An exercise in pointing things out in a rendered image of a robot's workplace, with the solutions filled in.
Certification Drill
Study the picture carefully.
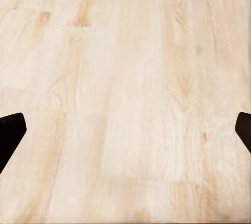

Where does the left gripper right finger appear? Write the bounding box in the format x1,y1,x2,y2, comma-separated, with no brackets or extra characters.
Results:
235,112,251,153

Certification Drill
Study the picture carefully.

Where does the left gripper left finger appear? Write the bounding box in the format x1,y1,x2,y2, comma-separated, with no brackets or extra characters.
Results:
0,112,27,174

